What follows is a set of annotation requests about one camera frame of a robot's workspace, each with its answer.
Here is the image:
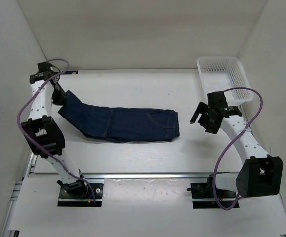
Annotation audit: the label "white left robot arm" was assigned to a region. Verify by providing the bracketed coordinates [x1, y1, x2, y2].
[18, 61, 90, 198]

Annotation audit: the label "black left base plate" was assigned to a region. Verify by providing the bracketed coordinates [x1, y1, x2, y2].
[57, 180, 104, 207]

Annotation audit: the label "white perforated plastic basket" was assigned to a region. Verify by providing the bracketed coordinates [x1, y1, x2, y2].
[196, 56, 254, 106]

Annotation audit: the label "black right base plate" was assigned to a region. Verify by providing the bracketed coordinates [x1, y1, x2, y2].
[186, 183, 236, 209]

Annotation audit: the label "aluminium right side rail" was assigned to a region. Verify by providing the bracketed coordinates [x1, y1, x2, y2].
[238, 104, 249, 124]

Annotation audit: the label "dark blue denim trousers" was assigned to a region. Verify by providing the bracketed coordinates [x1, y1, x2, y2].
[58, 91, 180, 143]

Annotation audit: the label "aluminium left side rail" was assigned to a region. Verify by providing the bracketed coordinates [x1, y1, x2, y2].
[23, 152, 38, 179]

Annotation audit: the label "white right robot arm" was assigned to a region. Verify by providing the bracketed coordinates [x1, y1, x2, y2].
[190, 91, 283, 198]

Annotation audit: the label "dark label sticker on table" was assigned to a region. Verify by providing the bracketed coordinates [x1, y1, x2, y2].
[65, 70, 79, 75]

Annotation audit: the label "aluminium rail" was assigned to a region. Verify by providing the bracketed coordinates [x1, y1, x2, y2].
[23, 152, 38, 179]
[21, 172, 267, 181]
[238, 104, 249, 124]

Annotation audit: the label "aluminium front rail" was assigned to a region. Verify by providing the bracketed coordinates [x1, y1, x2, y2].
[21, 172, 267, 181]

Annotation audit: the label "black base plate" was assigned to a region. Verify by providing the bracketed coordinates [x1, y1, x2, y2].
[57, 180, 104, 207]
[186, 183, 236, 209]

